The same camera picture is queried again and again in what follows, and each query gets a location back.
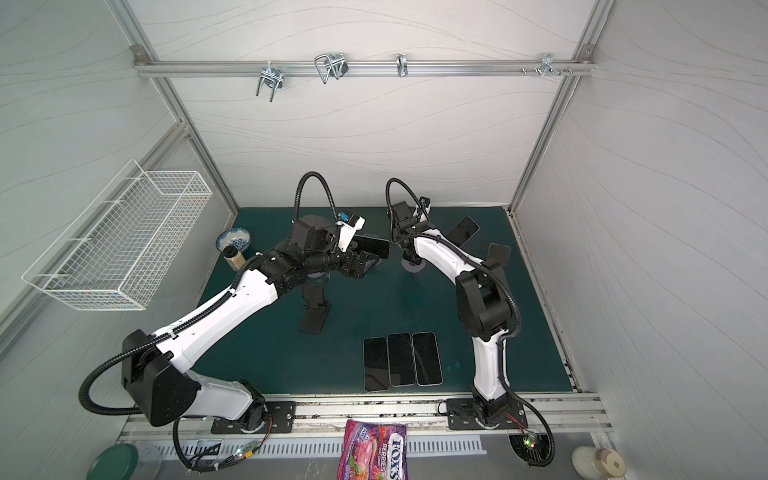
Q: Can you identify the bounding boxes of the white round container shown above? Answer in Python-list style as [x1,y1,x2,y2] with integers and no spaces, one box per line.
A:
[571,446,627,480]

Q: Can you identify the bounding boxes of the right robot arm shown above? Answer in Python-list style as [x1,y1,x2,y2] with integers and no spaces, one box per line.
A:
[384,177,556,468]

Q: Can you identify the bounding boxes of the round stand of upright phone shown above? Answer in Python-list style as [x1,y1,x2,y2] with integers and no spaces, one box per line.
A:
[401,257,426,274]

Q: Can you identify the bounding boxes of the Fox's candy bag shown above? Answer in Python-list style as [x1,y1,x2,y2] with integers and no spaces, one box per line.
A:
[337,419,408,480]

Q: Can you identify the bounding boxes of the aluminium crossbar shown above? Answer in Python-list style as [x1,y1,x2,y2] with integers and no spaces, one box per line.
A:
[134,57,597,78]

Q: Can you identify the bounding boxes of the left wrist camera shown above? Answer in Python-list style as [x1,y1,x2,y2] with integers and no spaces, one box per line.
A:
[336,210,365,252]

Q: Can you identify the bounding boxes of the landscape phone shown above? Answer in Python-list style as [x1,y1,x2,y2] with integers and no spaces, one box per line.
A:
[351,235,391,260]
[363,337,391,392]

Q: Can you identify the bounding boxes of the tilted far right phone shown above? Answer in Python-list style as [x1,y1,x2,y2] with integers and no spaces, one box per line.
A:
[445,216,480,248]

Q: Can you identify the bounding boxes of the white-edged phone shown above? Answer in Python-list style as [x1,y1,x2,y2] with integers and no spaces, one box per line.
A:
[412,332,443,386]

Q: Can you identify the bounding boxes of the metal clamp middle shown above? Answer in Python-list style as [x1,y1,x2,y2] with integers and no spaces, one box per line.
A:
[314,53,349,84]

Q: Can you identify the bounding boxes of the metal clamp right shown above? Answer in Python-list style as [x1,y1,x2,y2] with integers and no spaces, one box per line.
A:
[520,53,573,78]

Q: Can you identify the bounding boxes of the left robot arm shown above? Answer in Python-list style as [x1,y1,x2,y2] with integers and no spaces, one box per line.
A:
[78,210,390,432]

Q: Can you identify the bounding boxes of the black stand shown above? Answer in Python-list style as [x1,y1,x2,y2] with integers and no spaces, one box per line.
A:
[486,243,511,267]
[299,283,331,335]

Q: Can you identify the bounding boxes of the metal clamp left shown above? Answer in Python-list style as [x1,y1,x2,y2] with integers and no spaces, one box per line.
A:
[255,64,284,102]

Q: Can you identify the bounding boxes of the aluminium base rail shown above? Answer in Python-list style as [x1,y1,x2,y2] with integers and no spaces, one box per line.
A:
[116,392,614,444]

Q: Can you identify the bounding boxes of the green lid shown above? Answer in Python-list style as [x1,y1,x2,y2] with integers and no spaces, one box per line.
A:
[86,444,139,480]

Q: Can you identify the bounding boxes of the white wire basket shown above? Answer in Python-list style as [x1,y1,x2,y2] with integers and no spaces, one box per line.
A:
[21,160,212,311]

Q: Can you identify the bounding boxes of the metal clamp small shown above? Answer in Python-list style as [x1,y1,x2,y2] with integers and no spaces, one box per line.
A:
[395,53,408,78]

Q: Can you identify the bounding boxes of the purple phone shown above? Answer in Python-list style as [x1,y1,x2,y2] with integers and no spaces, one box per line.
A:
[387,333,416,387]

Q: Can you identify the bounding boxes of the blue white bowl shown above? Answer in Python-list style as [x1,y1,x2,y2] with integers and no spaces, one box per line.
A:
[215,227,251,252]

